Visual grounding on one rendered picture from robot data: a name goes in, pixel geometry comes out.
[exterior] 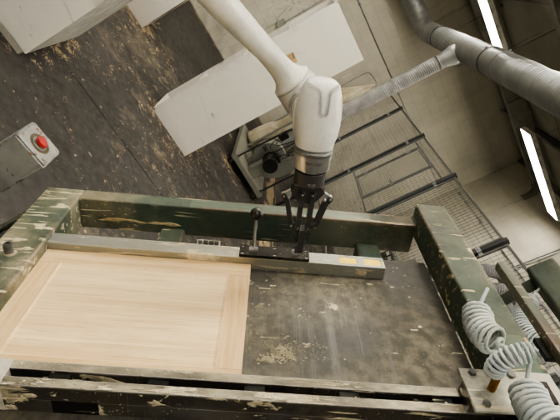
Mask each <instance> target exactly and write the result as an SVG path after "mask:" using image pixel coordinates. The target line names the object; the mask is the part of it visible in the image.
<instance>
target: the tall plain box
mask: <svg viewBox="0 0 560 420"><path fill-rule="evenodd" d="M131 1H133V0H0V32H1V33H2V35H3V36H4V37H5V38H6V39H7V41H8V42H9V43H10V45H11V46H12V48H13V49H14V50H15V51H16V53H17V54H19V53H25V54H27V53H30V52H33V51H36V50H38V49H41V48H45V47H48V46H51V45H53V44H56V43H60V42H63V41H66V40H68V39H71V38H75V37H78V36H80V35H81V34H83V33H85V32H86V31H87V30H89V29H90V28H92V27H94V26H95V25H97V24H98V23H100V22H101V21H102V20H104V19H105V18H107V17H109V16H110V15H112V14H113V13H115V12H116V11H118V10H119V9H121V8H123V7H124V6H126V5H127V4H129V3H130V2H131Z"/></svg>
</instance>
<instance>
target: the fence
mask: <svg viewBox="0 0 560 420"><path fill-rule="evenodd" d="M47 249H57V250H68V251H79V252H90V253H111V254H122V255H133V256H145V257H156V258H177V259H188V260H199V261H210V262H222V263H243V264H251V269H255V270H266V271H277V272H289V273H310V274H321V275H333V276H344V277H355V278H376V279H383V276H384V273H385V269H386V268H385V265H384V262H383V259H382V258H376V257H356V256H345V255H334V254H323V253H312V252H310V253H309V262H297V261H286V260H275V259H264V258H253V257H239V249H240V247H227V246H216V245H205V244H195V243H184V242H163V241H152V240H141V239H130V238H120V237H99V236H88V235H77V234H66V233H54V234H53V235H52V236H51V237H50V238H49V240H48V241H47ZM339 258H356V260H357V264H351V263H340V260H339ZM363 259H372V260H380V263H381V266H373V265H364V262H363Z"/></svg>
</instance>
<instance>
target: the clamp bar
mask: <svg viewBox="0 0 560 420"><path fill-rule="evenodd" d="M532 342H533V343H534V345H535V346H536V347H533V346H532V344H531V343H530V342H525V343H524V342H520V343H519V344H518V343H516V342H515V343H514V346H515V348H514V346H513V345H512V344H510V345H509V347H510V349H511V351H512V353H511V352H510V350H509V349H508V347H507V346H505V347H504V349H502V348H499V349H498V351H494V352H493V353H492V354H490V355H489V357H488V358H487V359H486V362H485V363H484V367H483V370H482V369H474V368H459V369H458V370H457V371H458V373H459V376H460V378H461V379H462V382H461V384H460V387H459V389H456V388H450V387H425V386H412V385H399V384H386V383H373V382H348V381H334V380H322V379H308V378H295V377H270V376H257V375H244V374H231V373H218V372H193V371H180V370H167V369H154V368H140V367H115V366H103V365H89V364H76V363H63V362H38V361H25V360H15V359H10V358H0V409H2V410H6V409H10V410H24V411H39V412H53V413H72V414H86V415H106V416H120V417H135V418H161V419H176V420H505V418H506V414H507V415H515V413H514V410H513V407H512V405H511V401H510V399H509V394H508V387H509V385H510V384H511V383H512V382H514V381H515V380H518V379H521V378H525V374H526V373H525V372H512V371H509V370H511V369H512V368H515V367H519V364H520V365H521V366H522V365H523V361H524V363H525V364H527V365H528V362H529V363H533V359H532V357H533V358H535V359H536V358H537V355H536V353H540V354H541V355H542V357H543V359H544V361H545V362H550V363H556V361H555V359H554V358H553V356H552V354H551V353H550V352H549V351H548V349H547V347H546V346H545V344H544V343H543V341H542V339H541V338H540V337H535V338H534V339H533V340H532ZM528 347H529V348H530V350H531V352H532V356H531V354H530V352H529V348H528ZM515 349H516V350H515ZM524 349H525V351H526V354H527V357H526V355H525V352H524ZM504 350H505V351H504ZM514 359H515V360H514ZM527 359H528V360H527ZM492 365H493V366H494V367H495V368H496V369H498V370H499V371H498V370H496V369H495V368H493V367H492ZM488 368H489V369H490V370H489V369H488ZM530 378H531V379H534V380H537V381H539V382H547V384H548V386H549V387H550V388H551V390H552V392H553V394H554V396H555V397H556V399H557V400H558V402H559V404H558V405H555V406H556V407H557V409H558V410H559V411H560V391H559V390H558V388H557V386H556V384H555V383H554V381H553V380H552V378H551V377H550V375H549V374H545V373H535V372H531V375H530Z"/></svg>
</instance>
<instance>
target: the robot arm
mask: <svg viewBox="0 0 560 420"><path fill-rule="evenodd" d="M197 1H198V2H199V3H200V4H201V5H202V6H203V7H204V8H205V9H206V10H207V11H208V12H209V13H210V14H211V15H212V16H213V17H214V18H215V19H216V20H217V21H218V22H219V23H220V24H221V25H222V26H223V27H224V28H225V29H226V30H227V31H228V32H229V33H230V34H232V35H233V36H234V37H235V38H236V39H237V40H238V41H239V42H240V43H241V44H242V45H243V46H244V47H245V48H246V49H247V50H248V51H249V52H250V53H251V54H252V55H253V56H254V57H256V58H257V59H258V61H259V62H260V63H261V64H262V65H263V66H264V67H265V68H266V69H267V70H268V72H269V73H270V74H271V76H272V78H273V80H274V82H275V84H276V89H275V94H276V95H277V97H278V99H279V101H280V102H281V104H282V105H283V107H284V108H285V110H286V112H287V113H289V114H290V116H291V117H292V130H293V131H294V136H295V145H294V154H293V161H292V164H293V166H294V167H295V172H294V179H293V183H292V185H291V188H289V189H288V190H282V199H283V201H284V202H285V205H286V211H287V220H288V226H289V227H290V228H294V229H295V230H294V240H297V253H303V245H304V241H307V240H308V239H309V233H310V232H311V230H312V229H315V230H316V229H318V226H319V224H320V222H321V220H322V218H323V214H324V213H325V211H326V209H327V207H328V205H329V204H330V203H331V202H332V201H333V196H332V194H331V193H327V192H325V188H324V182H325V177H326V172H327V171H328V170H329V167H330V162H331V159H332V154H333V145H334V143H335V141H336V139H337V137H338V132H339V128H340V124H341V119H342V111H343V96H342V90H341V87H340V84H339V83H338V82H337V81H336V80H334V79H332V78H330V77H324V76H316V75H315V74H314V73H313V72H312V71H311V70H310V69H309V68H308V67H307V66H299V65H297V64H295V63H293V62H292V61H291V60H290V59H289V58H288V57H287V56H286V55H285V54H284V53H283V52H282V50H281V49H280V48H279V47H278V46H277V45H276V44H275V42H274V41H273V40H272V39H271V38H270V37H269V36H268V35H267V34H266V32H265V31H264V30H263V29H262V27H261V26H260V25H259V24H258V22H257V21H256V20H255V19H254V18H253V16H252V15H251V14H250V12H249V11H248V10H247V9H246V8H245V7H244V6H243V5H242V4H241V2H240V1H239V0H197ZM291 194H293V196H294V197H295V198H296V199H297V201H298V203H297V216H296V222H294V221H293V214H292V209H291V203H290V198H291ZM321 197H322V202H321V204H320V207H319V209H318V210H317V214H316V216H315V218H314V219H313V222H312V217H313V209H314V203H315V202H316V201H317V200H319V199H320V198H321ZM304 203H308V205H307V216H306V223H305V225H301V221H302V215H303V205H304Z"/></svg>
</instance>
